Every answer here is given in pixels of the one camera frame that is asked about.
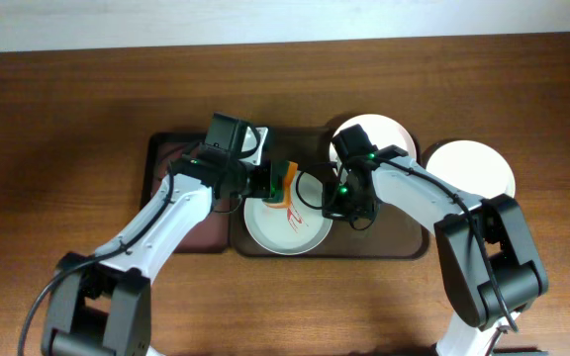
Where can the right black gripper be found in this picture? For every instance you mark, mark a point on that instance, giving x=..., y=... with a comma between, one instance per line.
x=334, y=212

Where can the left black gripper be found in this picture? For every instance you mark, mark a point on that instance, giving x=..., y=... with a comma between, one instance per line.
x=265, y=188

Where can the green and orange sponge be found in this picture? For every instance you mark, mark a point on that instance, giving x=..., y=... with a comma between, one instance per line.
x=282, y=174

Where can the white plate with red stain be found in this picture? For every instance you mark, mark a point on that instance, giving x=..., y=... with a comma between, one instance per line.
x=292, y=230

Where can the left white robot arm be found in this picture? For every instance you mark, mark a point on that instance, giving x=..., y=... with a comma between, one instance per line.
x=101, y=304

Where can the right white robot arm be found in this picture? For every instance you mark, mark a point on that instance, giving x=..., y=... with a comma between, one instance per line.
x=490, y=266

